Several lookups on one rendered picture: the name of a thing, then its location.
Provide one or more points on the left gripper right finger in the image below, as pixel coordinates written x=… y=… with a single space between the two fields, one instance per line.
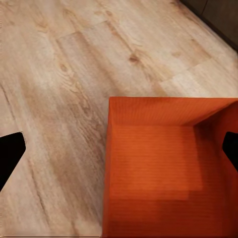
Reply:
x=230 y=148

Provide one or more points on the storage box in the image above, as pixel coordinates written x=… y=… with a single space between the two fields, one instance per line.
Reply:
x=166 y=174

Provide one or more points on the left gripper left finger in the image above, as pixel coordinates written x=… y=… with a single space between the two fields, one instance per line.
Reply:
x=12 y=148

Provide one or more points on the cabinet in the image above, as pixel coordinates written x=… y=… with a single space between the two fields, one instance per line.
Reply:
x=220 y=15

